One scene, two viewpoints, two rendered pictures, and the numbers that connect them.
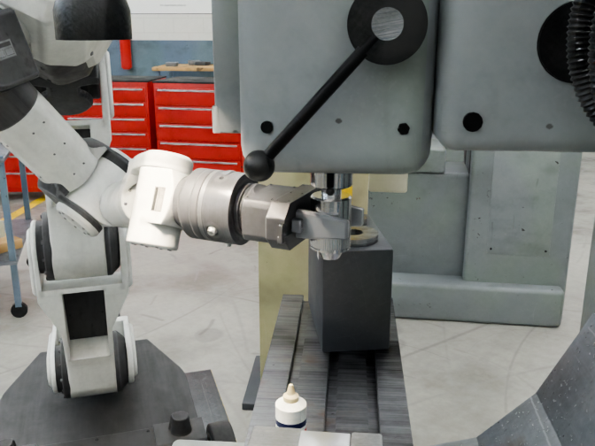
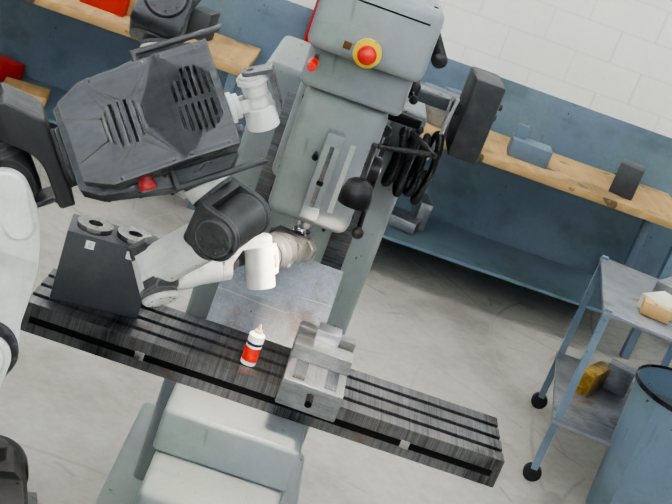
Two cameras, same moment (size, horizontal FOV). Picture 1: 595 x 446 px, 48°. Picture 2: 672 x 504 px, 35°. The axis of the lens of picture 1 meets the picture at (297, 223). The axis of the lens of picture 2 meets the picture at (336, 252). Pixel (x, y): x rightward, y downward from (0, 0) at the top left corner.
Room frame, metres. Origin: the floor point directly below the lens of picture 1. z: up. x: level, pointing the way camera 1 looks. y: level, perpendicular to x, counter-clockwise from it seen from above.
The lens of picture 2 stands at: (1.00, 2.43, 2.11)
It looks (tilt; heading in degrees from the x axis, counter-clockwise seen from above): 19 degrees down; 262
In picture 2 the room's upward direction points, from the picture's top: 20 degrees clockwise
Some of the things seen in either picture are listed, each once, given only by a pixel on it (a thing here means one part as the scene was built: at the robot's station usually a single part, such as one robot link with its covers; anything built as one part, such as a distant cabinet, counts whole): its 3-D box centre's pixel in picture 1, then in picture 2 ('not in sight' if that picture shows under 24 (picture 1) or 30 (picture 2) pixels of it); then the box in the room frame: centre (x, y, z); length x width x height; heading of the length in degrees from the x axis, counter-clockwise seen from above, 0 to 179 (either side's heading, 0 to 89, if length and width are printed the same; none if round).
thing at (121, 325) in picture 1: (92, 354); not in sight; (1.48, 0.50, 0.68); 0.21 x 0.20 x 0.13; 17
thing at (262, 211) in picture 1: (258, 212); (283, 248); (0.78, 0.05, 1.24); 0.13 x 0.12 x 0.10; 157
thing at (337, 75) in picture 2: not in sight; (359, 67); (0.74, -0.08, 1.68); 0.34 x 0.24 x 0.10; 85
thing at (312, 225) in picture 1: (320, 226); not in sight; (0.71, -0.03, 1.24); 0.06 x 0.02 x 0.03; 67
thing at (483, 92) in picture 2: not in sight; (475, 115); (0.38, -0.31, 1.62); 0.20 x 0.09 x 0.21; 85
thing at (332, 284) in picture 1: (346, 275); (105, 264); (1.17, -0.09, 1.00); 0.22 x 0.12 x 0.20; 5
